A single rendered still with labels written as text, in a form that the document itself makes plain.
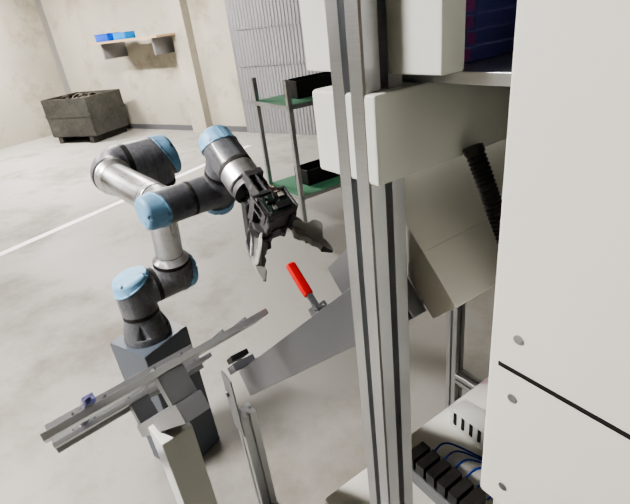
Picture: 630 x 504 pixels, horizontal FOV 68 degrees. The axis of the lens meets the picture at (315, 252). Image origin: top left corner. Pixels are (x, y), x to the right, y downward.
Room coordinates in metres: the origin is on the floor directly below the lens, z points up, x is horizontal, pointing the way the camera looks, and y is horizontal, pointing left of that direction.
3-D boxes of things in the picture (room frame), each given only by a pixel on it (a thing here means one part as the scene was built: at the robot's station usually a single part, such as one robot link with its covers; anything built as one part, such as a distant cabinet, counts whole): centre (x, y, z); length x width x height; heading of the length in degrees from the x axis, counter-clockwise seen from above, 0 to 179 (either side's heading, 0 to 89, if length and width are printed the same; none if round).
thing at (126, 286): (1.30, 0.58, 0.72); 0.13 x 0.12 x 0.14; 127
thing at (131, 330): (1.29, 0.59, 0.60); 0.15 x 0.15 x 0.10
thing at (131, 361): (1.29, 0.59, 0.28); 0.18 x 0.18 x 0.55; 55
